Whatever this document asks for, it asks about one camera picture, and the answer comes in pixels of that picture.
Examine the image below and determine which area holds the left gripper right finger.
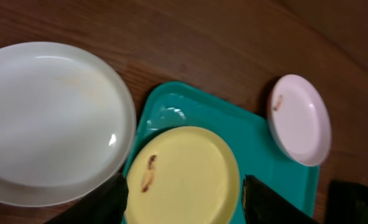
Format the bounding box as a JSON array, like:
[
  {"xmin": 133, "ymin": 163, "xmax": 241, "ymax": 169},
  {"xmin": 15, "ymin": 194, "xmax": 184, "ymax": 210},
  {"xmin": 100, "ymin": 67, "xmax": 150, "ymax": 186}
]
[{"xmin": 241, "ymin": 175, "xmax": 318, "ymax": 224}]

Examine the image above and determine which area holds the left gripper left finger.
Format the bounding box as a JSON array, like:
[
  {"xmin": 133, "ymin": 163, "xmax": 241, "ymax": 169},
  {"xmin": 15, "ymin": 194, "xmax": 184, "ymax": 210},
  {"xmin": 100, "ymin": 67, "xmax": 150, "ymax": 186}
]
[{"xmin": 46, "ymin": 173, "xmax": 129, "ymax": 224}]

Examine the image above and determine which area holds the teal plastic tray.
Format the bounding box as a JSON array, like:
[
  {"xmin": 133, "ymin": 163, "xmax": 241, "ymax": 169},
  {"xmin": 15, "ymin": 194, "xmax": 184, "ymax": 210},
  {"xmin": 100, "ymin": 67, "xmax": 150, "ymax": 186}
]
[{"xmin": 123, "ymin": 82, "xmax": 320, "ymax": 217}]

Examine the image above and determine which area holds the black rectangular tray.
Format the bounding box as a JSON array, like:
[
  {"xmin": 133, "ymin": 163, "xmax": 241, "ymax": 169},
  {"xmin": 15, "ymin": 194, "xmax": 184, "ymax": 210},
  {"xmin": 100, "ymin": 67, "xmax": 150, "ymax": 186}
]
[{"xmin": 324, "ymin": 180, "xmax": 368, "ymax": 224}]

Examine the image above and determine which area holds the white plate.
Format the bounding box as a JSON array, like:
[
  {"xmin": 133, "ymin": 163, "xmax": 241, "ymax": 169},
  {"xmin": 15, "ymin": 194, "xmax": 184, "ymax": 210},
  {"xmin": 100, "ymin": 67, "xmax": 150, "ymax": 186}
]
[
  {"xmin": 267, "ymin": 74, "xmax": 332, "ymax": 167},
  {"xmin": 0, "ymin": 42, "xmax": 136, "ymax": 207}
]

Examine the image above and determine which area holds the yellow plate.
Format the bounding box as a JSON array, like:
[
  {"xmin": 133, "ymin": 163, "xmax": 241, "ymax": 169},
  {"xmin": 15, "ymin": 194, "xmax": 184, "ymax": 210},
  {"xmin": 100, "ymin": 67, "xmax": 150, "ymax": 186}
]
[{"xmin": 124, "ymin": 126, "xmax": 240, "ymax": 224}]

